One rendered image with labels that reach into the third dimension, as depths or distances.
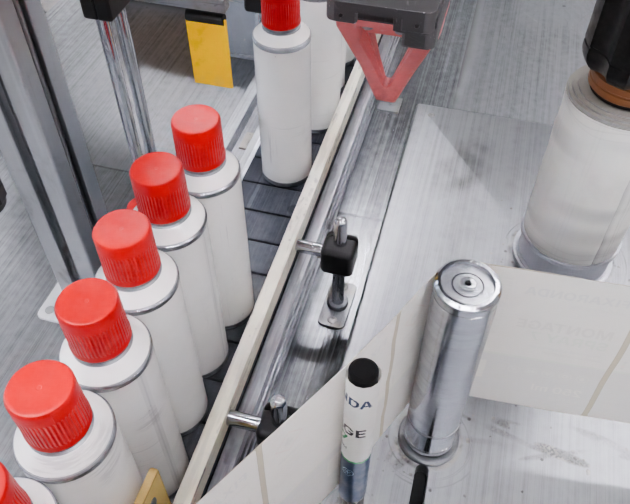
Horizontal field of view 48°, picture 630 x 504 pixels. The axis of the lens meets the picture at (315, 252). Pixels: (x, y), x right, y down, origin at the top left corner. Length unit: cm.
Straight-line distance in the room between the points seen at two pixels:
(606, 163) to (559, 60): 50
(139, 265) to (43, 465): 12
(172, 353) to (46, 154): 19
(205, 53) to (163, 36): 54
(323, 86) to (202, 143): 30
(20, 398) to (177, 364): 15
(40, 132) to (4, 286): 25
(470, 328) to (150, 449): 21
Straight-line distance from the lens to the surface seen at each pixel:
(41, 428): 36
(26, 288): 75
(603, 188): 58
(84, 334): 38
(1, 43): 51
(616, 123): 54
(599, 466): 58
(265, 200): 71
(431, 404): 48
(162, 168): 44
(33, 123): 55
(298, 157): 69
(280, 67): 63
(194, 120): 47
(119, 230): 41
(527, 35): 109
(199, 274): 48
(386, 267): 65
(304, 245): 62
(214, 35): 51
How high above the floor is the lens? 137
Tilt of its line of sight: 48 degrees down
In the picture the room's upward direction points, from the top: straight up
